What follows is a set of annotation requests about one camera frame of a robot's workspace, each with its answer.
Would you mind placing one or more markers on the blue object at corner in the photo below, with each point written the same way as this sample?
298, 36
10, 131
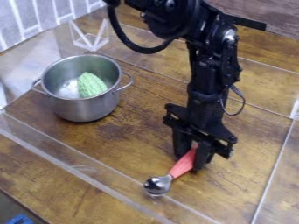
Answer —
21, 219

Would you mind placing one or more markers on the pink handled metal spoon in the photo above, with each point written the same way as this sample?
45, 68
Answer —
160, 185

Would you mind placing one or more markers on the clear acrylic corner bracket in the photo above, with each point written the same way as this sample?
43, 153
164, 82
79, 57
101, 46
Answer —
90, 41

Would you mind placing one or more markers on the green bumpy toy vegetable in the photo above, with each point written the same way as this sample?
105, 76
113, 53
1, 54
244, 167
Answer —
91, 85

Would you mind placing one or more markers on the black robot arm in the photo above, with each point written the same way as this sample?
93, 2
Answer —
212, 38

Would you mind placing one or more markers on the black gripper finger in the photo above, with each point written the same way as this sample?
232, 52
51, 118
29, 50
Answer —
182, 142
202, 155

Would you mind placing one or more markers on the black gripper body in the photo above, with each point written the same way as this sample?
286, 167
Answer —
200, 119

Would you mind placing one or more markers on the stainless steel pot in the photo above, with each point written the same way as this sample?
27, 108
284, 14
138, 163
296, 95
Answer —
59, 84

